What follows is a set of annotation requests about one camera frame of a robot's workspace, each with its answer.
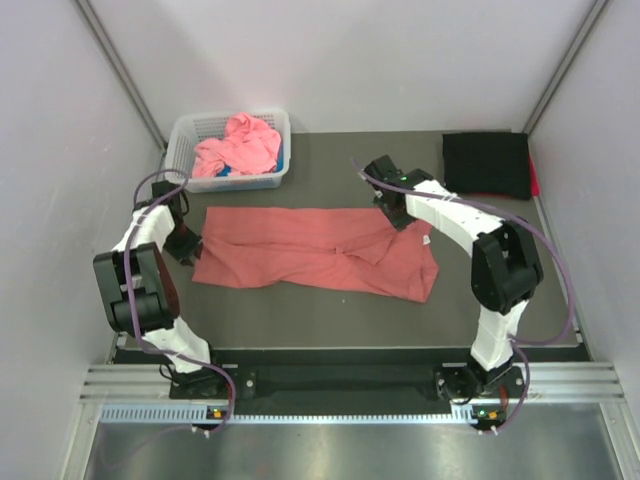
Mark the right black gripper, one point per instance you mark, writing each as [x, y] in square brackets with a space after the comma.
[399, 223]

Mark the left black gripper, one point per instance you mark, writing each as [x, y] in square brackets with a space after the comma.
[193, 246]

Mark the salmon pink t shirt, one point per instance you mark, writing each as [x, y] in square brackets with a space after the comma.
[347, 249]

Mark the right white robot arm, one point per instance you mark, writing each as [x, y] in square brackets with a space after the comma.
[505, 265]

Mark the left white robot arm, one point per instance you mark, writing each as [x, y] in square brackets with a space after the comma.
[141, 300]

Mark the folded black t shirt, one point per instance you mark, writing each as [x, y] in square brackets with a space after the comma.
[489, 163]

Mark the white plastic basket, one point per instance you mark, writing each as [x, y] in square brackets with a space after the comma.
[189, 130]

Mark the pink t shirt in basket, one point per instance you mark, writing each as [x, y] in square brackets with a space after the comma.
[239, 125]

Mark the folded red t shirt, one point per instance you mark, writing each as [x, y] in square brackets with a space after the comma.
[534, 184]

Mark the slotted grey cable duct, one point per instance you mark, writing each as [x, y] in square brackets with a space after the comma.
[210, 415]

